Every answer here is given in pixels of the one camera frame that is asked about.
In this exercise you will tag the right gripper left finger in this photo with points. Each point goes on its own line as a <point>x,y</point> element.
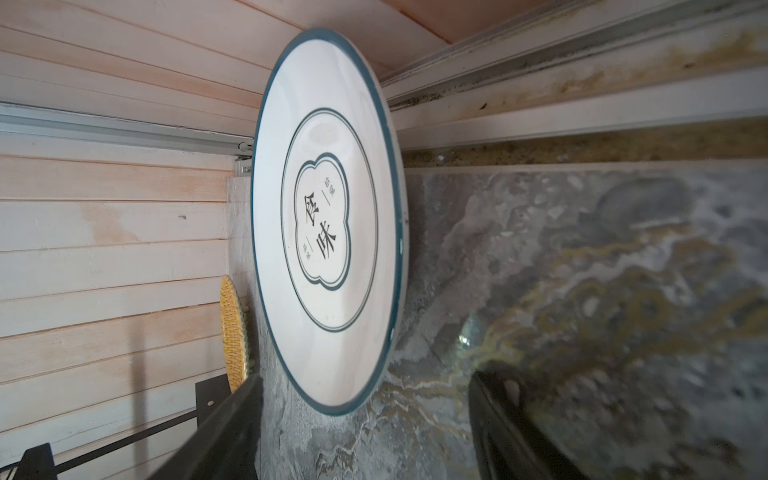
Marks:
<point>224,446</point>

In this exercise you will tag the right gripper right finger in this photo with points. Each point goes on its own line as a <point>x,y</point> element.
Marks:
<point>507,444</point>

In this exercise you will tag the yellow woven round trivet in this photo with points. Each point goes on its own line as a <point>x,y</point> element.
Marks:
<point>234,335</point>

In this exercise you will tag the black wire dish rack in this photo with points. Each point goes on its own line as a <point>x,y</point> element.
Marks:
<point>134,454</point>

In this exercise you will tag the white plate cloud outline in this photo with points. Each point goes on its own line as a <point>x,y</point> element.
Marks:
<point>330,226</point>

